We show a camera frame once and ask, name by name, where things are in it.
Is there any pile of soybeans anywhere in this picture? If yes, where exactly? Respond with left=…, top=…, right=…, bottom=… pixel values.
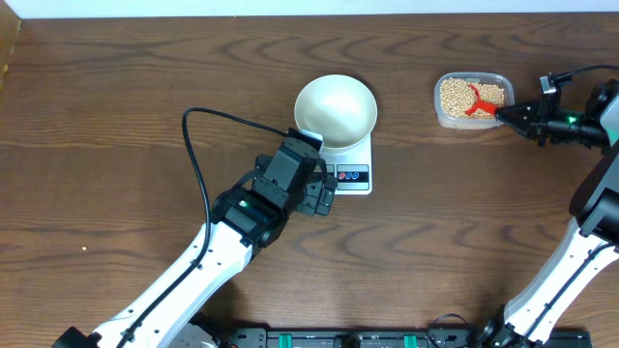
left=439, top=77, right=506, bottom=119

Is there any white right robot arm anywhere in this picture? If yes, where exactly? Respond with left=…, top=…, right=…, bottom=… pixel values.
left=471, top=72, right=618, bottom=347

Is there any clear plastic container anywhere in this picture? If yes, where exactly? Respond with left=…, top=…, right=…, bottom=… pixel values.
left=434, top=72, right=515, bottom=131

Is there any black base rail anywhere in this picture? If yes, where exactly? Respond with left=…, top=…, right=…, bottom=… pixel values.
left=220, top=327, right=594, bottom=348

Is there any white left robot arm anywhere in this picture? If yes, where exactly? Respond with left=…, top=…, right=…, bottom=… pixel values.
left=52, top=137, right=335, bottom=348

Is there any red plastic scoop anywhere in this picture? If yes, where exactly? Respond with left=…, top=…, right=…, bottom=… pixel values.
left=465, top=84, right=498, bottom=116

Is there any white digital kitchen scale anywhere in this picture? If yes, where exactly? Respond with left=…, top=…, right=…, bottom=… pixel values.
left=321, top=135, right=372, bottom=195

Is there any cream bowl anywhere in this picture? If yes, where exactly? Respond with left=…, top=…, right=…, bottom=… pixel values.
left=294, top=74, right=378, bottom=153

